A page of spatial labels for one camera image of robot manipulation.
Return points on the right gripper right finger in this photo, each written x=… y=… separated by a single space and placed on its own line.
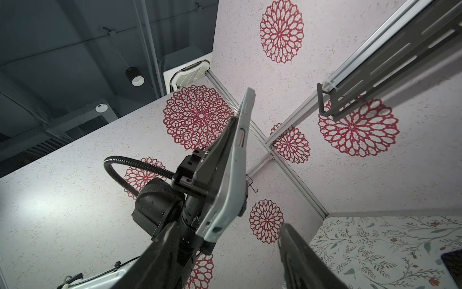
x=303 y=268

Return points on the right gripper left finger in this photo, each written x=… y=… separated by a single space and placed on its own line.
x=157 y=268

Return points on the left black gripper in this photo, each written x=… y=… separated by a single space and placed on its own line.
x=184 y=196

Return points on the black phone far left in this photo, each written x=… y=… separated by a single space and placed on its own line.
x=231 y=195

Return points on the black wire wall basket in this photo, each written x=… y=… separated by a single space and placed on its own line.
x=250 y=183

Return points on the grey slotted wall shelf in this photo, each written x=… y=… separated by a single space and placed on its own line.
x=434 y=30

